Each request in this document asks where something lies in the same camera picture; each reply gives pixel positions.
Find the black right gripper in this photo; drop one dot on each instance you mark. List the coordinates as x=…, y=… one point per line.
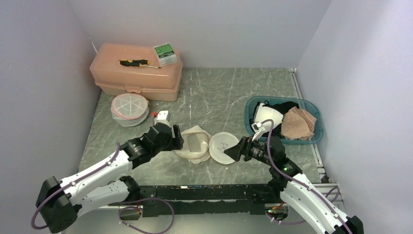
x=243, y=147

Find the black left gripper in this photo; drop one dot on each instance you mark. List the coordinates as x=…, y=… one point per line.
x=177, y=141

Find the beige mesh laundry bag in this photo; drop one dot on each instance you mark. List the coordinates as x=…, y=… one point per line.
x=199, y=146

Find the white bra with black trim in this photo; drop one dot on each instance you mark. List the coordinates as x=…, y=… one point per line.
x=264, y=112

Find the pink rimmed mesh laundry bag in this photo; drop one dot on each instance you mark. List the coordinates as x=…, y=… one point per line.
x=129, y=110

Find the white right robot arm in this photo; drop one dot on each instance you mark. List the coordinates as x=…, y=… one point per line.
x=292, y=186

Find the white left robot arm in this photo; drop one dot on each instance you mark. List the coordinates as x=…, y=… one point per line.
x=61, y=202

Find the black bra in basin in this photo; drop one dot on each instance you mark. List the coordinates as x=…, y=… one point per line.
x=283, y=108

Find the beige bra in basin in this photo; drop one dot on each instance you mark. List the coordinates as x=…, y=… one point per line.
x=298, y=124

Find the teal plastic basin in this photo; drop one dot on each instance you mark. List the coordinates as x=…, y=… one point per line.
x=304, y=104

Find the pink plastic storage box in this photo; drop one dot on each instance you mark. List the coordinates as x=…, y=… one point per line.
x=115, y=79

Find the small green white box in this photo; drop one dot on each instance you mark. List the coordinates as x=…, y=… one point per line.
x=165, y=54

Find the black yellow screwdriver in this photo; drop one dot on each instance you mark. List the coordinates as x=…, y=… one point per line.
x=137, y=63

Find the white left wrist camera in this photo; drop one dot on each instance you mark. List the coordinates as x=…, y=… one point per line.
x=161, y=117

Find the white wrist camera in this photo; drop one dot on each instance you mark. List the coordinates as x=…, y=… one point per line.
x=259, y=130
x=161, y=117

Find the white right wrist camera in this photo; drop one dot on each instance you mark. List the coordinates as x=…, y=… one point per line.
x=259, y=130

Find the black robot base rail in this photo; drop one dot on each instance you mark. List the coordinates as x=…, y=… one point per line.
x=159, y=200

